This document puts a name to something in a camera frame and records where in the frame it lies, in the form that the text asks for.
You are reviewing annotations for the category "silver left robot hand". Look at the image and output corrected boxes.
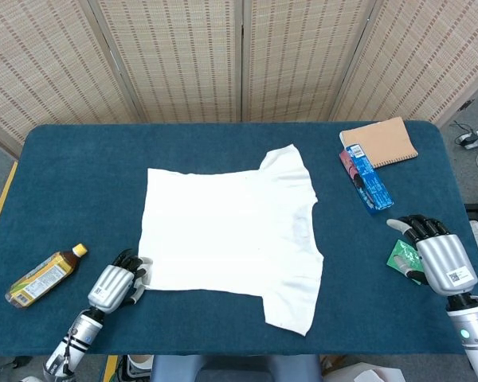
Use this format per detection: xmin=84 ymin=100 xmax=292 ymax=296
xmin=87 ymin=249 xmax=155 ymax=315

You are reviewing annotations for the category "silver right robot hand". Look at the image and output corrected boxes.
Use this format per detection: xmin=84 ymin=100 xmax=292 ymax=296
xmin=386 ymin=214 xmax=478 ymax=296

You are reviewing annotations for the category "white T-shirt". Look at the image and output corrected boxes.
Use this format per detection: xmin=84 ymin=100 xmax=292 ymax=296
xmin=137 ymin=145 xmax=325 ymax=337

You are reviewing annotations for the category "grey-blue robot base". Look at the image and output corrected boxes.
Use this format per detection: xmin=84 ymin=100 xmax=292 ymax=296
xmin=149 ymin=353 xmax=323 ymax=382

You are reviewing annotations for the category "green sachet packet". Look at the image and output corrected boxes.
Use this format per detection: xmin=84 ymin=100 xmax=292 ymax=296
xmin=386 ymin=240 xmax=423 ymax=278

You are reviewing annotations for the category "yellow-capped tea bottle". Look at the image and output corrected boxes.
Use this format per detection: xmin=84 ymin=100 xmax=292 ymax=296
xmin=4 ymin=244 xmax=89 ymax=308

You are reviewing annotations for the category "white tape roll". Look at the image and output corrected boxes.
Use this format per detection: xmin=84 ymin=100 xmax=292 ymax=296
xmin=126 ymin=353 xmax=155 ymax=377

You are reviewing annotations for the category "blue cookie box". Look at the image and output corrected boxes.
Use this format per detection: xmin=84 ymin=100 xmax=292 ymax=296
xmin=339 ymin=142 xmax=394 ymax=216

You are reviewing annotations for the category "blue carpet table cover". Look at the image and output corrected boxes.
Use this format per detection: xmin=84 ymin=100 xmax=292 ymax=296
xmin=0 ymin=121 xmax=478 ymax=357

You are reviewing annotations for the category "brown spiral notebook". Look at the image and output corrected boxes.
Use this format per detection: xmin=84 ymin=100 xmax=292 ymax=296
xmin=339 ymin=116 xmax=419 ymax=170

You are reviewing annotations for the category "woven bamboo folding screen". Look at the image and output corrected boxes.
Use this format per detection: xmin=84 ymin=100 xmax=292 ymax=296
xmin=0 ymin=0 xmax=478 ymax=158

